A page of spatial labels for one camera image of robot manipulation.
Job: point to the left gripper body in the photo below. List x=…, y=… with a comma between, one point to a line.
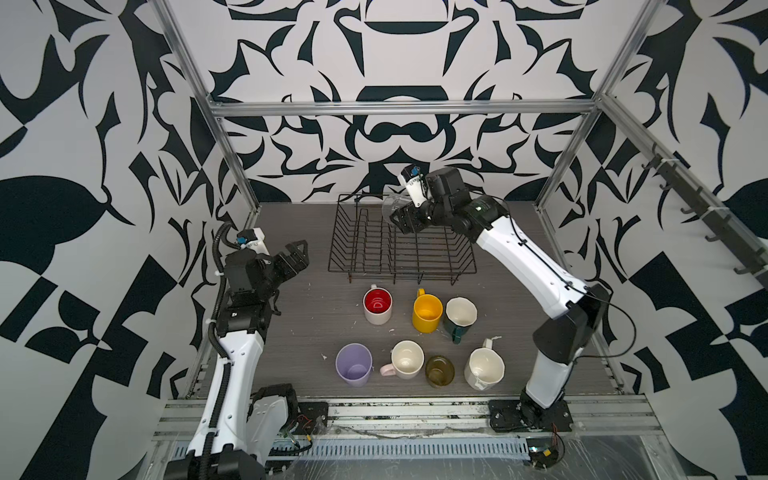
x=264, y=288

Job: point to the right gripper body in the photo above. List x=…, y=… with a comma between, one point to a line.
x=437, y=215

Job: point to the clear glass tumbler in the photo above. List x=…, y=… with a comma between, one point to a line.
x=393, y=204

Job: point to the dark green mug white inside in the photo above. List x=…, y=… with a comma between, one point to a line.
x=460, y=315

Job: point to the lavender plastic cup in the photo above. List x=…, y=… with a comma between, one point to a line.
x=354, y=364

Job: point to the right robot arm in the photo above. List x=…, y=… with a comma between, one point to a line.
x=574, y=310

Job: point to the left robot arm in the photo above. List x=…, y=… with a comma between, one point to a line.
x=239, y=424

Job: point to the white mug red inside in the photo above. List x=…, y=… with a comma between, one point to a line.
x=377, y=303

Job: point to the yellow mug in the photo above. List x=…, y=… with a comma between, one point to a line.
x=427, y=312

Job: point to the olive green glass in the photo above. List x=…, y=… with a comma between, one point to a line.
x=439, y=371

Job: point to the cream white mug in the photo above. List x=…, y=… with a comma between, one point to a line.
x=484, y=368

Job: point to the green circuit board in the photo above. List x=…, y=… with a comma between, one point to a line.
x=544, y=454

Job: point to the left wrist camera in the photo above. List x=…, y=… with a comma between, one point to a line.
x=253, y=239

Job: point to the black wire dish rack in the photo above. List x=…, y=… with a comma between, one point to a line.
x=365, y=245

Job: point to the cream mug pink handle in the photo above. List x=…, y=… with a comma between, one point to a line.
x=406, y=360

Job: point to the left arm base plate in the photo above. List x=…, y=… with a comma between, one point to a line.
x=308, y=418

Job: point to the aluminium frame crossbar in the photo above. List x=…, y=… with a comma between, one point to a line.
x=226, y=110

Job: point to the white slotted cable duct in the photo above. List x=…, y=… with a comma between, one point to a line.
x=409, y=449

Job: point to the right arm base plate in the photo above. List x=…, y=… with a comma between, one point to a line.
x=513, y=415

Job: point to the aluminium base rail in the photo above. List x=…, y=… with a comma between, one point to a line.
x=390, y=417

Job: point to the grey wall hook rail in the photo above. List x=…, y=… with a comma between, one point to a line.
x=700, y=203

